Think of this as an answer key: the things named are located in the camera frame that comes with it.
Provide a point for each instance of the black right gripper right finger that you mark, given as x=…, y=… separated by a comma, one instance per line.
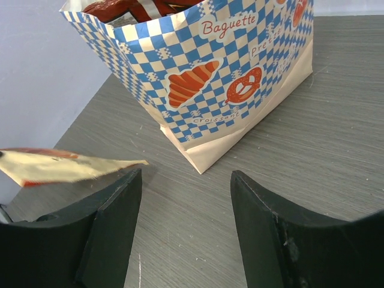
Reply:
x=286, y=245

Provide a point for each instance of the red Doritos bag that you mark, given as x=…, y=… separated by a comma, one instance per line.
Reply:
x=140, y=11

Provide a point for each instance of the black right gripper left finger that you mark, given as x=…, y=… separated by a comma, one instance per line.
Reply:
x=86, y=244

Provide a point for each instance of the cream red cassava chips bag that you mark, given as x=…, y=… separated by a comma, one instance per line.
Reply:
x=29, y=167

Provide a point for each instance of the blue checkered paper bag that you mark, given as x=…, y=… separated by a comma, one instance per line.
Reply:
x=210, y=73

